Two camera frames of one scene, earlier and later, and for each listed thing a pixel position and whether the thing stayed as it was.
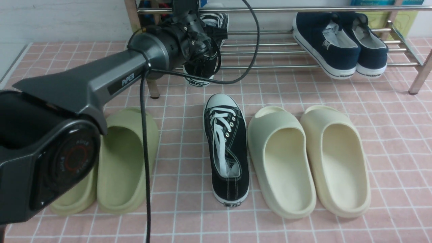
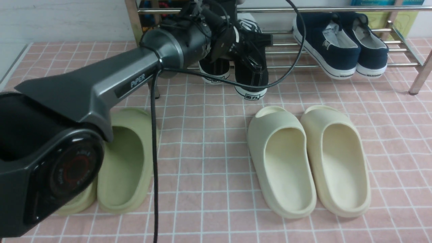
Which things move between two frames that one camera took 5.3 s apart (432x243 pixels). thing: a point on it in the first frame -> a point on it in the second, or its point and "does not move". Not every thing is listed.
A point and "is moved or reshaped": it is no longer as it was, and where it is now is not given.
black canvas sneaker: (225, 127) -> (252, 69)
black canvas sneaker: (201, 74) is moved or reshaped
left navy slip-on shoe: (321, 35) does not move
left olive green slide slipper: (80, 199) does not move
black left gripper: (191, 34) -> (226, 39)
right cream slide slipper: (334, 161) does not move
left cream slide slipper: (281, 162) does not move
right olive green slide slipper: (121, 187) does not move
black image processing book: (151, 19) does not move
